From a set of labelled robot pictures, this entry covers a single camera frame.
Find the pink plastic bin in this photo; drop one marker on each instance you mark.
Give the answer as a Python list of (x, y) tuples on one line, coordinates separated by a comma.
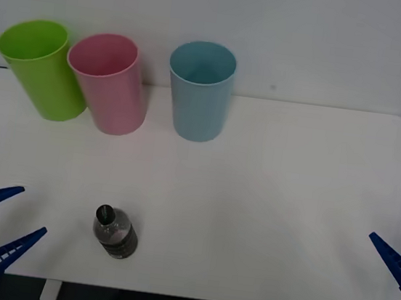
[(114, 103)]

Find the pale blue plastic bin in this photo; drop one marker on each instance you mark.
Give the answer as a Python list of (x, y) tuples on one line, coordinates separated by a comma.
[(200, 109)]

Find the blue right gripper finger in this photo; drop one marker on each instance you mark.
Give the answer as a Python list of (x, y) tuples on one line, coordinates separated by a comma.
[(393, 259)]

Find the yellow-green plastic bin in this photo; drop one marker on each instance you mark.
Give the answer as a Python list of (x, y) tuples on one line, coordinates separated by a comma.
[(47, 83)]

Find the white table leg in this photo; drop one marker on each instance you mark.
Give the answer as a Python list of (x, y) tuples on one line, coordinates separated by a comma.
[(50, 292)]

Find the clear bottle with black label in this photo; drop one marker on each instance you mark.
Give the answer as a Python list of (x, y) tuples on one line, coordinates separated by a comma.
[(118, 238)]

